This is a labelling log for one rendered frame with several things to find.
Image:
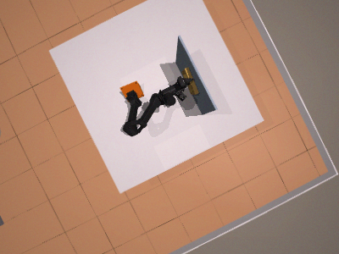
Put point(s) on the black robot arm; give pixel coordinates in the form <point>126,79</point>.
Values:
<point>164,97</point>

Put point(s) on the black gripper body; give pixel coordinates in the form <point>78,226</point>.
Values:
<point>179,85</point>

